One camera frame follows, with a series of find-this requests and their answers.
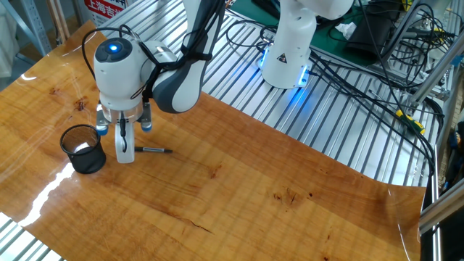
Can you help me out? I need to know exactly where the black pouch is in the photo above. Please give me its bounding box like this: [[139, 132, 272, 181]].
[[343, 9, 396, 62]]

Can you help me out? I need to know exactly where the green cutting mat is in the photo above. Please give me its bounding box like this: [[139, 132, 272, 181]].
[[231, 0, 387, 68]]

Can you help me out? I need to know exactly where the yellow green screwdriver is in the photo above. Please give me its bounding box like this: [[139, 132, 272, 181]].
[[368, 88, 426, 136]]

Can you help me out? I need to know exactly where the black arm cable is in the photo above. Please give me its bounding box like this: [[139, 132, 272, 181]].
[[80, 0, 228, 102]]

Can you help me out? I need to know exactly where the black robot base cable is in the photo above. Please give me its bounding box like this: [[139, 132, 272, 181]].
[[307, 49, 436, 175]]

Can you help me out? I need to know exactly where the silver wrist-mounted camera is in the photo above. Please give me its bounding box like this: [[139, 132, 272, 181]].
[[95, 101, 154, 137]]

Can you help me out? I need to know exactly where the aluminium profile bar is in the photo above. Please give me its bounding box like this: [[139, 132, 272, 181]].
[[407, 38, 464, 108], [418, 183, 464, 236]]

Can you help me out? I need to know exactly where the black and grey pen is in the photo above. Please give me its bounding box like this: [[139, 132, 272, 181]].
[[134, 146, 174, 154]]

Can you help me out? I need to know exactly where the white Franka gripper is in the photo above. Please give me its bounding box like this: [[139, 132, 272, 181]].
[[114, 119, 136, 165]]

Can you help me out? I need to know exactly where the wooden stick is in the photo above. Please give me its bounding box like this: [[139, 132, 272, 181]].
[[54, 0, 72, 40], [45, 0, 67, 45]]

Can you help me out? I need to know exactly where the white crumpled tissue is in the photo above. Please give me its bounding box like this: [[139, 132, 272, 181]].
[[333, 21, 358, 41]]

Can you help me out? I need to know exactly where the black mesh pen holder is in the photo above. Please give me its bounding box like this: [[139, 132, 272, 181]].
[[59, 123, 107, 175]]

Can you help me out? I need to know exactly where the wood-grain table mat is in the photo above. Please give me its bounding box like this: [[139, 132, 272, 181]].
[[0, 20, 427, 261]]

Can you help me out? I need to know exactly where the red and white sign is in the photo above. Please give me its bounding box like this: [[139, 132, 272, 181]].
[[83, 0, 128, 27]]

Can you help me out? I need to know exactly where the grey perforated metal shelf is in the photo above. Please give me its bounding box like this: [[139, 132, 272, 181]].
[[0, 0, 54, 57]]

